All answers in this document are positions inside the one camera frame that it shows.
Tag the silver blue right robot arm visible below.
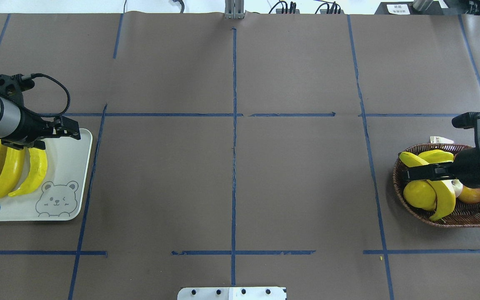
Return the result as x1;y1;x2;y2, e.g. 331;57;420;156
399;146;480;189

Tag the dark purple mango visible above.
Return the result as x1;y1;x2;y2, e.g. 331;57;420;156
458;186;480;204

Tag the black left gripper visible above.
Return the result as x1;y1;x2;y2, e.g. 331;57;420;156
0;104;81;150

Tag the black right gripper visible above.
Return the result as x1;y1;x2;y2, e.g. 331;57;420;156
402;147;480;188

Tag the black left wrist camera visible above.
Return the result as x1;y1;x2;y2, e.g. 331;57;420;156
0;74;35;108

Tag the paper price tag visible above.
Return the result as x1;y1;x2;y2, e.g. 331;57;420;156
429;135;455;144

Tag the yellow lemon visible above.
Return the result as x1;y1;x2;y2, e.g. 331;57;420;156
403;180;437;211

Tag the white rectangular tray plate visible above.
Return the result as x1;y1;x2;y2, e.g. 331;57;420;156
0;128;93;222

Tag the aluminium frame post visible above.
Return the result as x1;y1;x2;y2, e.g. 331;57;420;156
224;0;245;20

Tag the brown wicker basket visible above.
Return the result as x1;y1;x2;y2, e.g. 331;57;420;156
392;158;480;228

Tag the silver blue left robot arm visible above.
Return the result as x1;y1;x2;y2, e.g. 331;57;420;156
0;96;92;222

